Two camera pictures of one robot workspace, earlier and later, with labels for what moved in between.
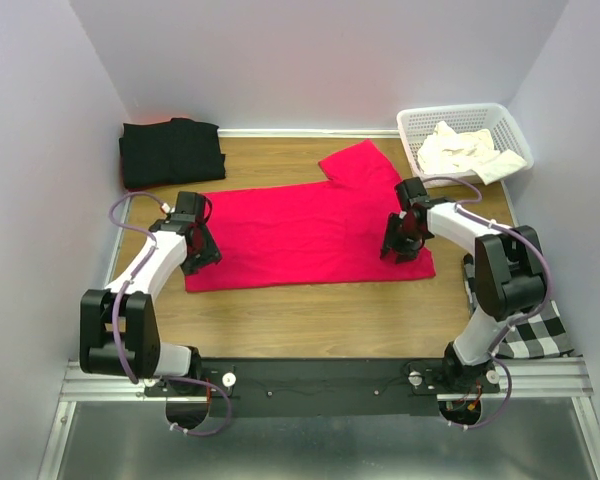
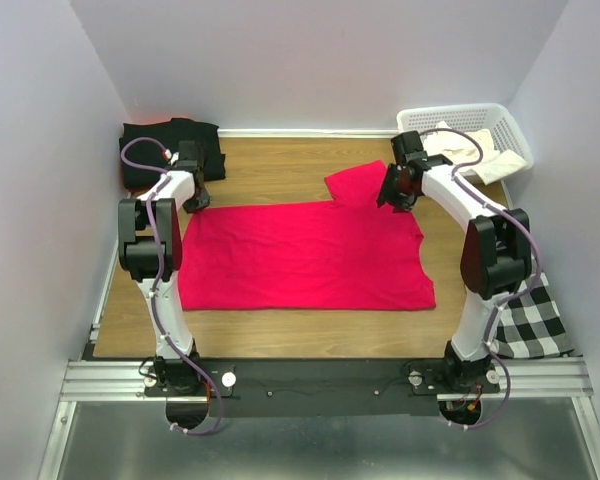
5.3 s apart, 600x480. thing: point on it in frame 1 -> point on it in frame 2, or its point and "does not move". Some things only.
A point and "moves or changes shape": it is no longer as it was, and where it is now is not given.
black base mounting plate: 322,387 does not move
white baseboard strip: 369,132 does not move
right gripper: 408,253 -> 402,205
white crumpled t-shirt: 466,152 does not move
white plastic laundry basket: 501,119 does not move
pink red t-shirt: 324,231 moves or changes shape
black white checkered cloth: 539,334 does not move
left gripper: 212,254 -> 201,203
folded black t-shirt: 169,152 does not move
